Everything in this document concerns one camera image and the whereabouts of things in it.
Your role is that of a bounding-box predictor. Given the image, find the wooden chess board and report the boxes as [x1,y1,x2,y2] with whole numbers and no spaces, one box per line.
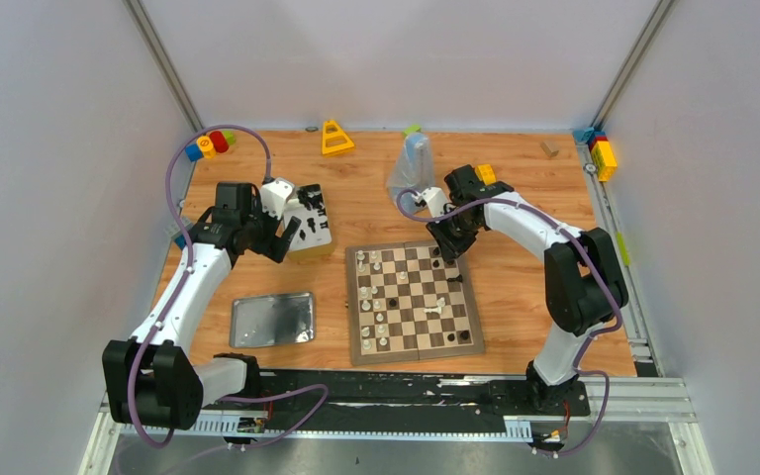
[344,240,485,366]

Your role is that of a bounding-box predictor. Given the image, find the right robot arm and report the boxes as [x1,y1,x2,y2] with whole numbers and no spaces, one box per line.
[415,165,629,414]

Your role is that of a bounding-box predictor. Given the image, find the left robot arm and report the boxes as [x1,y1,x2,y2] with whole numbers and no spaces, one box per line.
[102,178,301,430]

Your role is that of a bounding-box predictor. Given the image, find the pile of black chess pieces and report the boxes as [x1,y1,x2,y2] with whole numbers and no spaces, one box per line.
[297,183,326,214]

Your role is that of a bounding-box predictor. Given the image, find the silver metal tin box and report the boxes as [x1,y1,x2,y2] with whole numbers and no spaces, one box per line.
[283,183,335,261]

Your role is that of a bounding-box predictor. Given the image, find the toy car blocks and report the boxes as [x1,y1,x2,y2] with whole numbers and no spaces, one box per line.
[474,164,497,185]

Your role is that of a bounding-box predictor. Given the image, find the clear bubble wrap bag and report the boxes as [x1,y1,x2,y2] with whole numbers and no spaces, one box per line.
[386,133,435,204]

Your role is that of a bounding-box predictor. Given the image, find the blue lego brick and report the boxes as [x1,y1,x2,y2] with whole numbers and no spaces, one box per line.
[173,235,186,249]

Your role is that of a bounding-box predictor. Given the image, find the grey lego brick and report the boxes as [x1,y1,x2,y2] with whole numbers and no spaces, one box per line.
[164,221,179,239]

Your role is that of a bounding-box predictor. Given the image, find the silver tin lid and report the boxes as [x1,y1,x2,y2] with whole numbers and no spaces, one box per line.
[229,292,316,348]

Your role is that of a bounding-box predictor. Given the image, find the red cylinder block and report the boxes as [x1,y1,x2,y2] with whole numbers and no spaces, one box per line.
[209,130,230,154]

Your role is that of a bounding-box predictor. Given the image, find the blue cube block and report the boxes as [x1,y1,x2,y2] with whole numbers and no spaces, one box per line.
[184,142,204,162]

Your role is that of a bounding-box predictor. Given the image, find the yellow cylinder block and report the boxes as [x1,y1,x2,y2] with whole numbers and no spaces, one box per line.
[196,135,218,159]

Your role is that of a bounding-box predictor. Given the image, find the green block behind bag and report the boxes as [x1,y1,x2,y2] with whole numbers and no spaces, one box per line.
[402,124,422,138]

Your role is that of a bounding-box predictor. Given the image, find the yellow trapezoid toy block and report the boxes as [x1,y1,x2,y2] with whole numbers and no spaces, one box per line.
[321,120,355,157]

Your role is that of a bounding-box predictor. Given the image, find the small wooden block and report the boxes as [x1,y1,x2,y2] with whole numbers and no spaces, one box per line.
[540,141,560,158]

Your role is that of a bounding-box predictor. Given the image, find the stacked coloured bricks corner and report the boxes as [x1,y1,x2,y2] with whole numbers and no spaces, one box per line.
[572,128,618,182]

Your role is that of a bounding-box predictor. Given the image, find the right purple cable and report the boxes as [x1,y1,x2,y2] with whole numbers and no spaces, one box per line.
[395,188,625,458]

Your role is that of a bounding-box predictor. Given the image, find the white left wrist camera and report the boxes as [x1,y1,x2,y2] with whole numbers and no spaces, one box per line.
[260,178,296,220]

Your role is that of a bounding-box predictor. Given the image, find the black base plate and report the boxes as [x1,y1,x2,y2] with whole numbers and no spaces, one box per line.
[197,368,593,421]

